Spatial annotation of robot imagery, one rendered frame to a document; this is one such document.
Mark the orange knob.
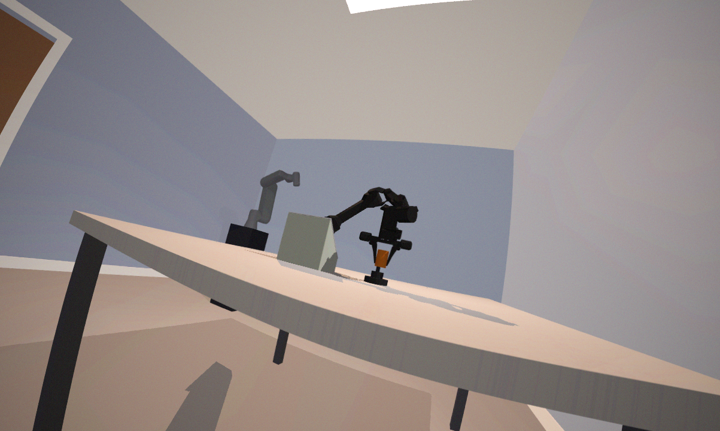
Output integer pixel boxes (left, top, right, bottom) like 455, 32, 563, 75
375, 250, 389, 268

